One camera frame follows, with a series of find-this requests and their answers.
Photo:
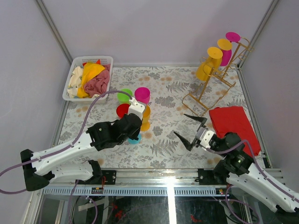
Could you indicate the yellow cloth in basket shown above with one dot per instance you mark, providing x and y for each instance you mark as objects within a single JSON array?
[{"x": 91, "y": 70}]

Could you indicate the yellow wine glass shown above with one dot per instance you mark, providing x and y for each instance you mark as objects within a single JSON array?
[
  {"x": 145, "y": 119},
  {"x": 226, "y": 48},
  {"x": 213, "y": 61}
]

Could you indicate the white plastic basket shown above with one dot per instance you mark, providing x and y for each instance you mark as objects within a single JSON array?
[{"x": 81, "y": 61}]

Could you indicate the pink cloth in basket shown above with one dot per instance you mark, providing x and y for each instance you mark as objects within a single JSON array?
[{"x": 98, "y": 84}]

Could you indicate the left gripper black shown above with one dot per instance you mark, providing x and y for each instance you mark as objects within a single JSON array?
[{"x": 135, "y": 136}]

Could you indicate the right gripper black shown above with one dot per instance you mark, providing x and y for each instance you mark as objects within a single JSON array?
[{"x": 188, "y": 146}]

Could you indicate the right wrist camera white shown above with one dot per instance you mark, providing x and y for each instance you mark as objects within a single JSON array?
[{"x": 204, "y": 137}]

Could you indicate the slotted grey cable duct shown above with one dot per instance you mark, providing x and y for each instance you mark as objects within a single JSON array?
[{"x": 134, "y": 191}]

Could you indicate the magenta plastic wine glass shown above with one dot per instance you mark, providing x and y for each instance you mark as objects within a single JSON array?
[{"x": 142, "y": 94}]

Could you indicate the aluminium front rail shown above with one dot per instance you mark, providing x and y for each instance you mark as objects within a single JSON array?
[{"x": 143, "y": 177}]

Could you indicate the green plastic wine glass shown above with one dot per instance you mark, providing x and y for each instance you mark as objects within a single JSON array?
[{"x": 123, "y": 98}]

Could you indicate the cream floral cloth in basket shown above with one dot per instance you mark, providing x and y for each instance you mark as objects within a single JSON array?
[{"x": 75, "y": 82}]

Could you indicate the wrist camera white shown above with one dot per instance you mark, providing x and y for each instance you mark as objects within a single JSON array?
[
  {"x": 136, "y": 108},
  {"x": 204, "y": 137}
]

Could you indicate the gold wire glass rack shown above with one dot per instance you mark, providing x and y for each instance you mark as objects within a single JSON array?
[{"x": 208, "y": 93}]

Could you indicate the red folded cloth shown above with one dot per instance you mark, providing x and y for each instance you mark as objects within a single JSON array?
[{"x": 234, "y": 119}]

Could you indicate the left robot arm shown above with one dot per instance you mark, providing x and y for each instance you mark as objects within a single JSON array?
[{"x": 48, "y": 166}]

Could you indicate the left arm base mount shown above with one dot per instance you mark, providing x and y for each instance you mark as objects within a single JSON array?
[{"x": 102, "y": 177}]

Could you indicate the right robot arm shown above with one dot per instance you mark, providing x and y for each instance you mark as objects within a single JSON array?
[{"x": 240, "y": 169}]

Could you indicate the teal plastic wine glass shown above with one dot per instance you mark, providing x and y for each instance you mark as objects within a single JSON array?
[{"x": 135, "y": 141}]

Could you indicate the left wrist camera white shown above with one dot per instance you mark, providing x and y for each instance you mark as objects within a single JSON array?
[{"x": 136, "y": 108}]

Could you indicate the rear magenta wine glass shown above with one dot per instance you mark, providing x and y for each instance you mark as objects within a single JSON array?
[{"x": 233, "y": 37}]

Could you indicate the red plastic wine glass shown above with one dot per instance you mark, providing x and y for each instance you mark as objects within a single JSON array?
[{"x": 122, "y": 109}]

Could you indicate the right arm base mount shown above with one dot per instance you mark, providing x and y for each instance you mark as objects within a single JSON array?
[{"x": 217, "y": 176}]

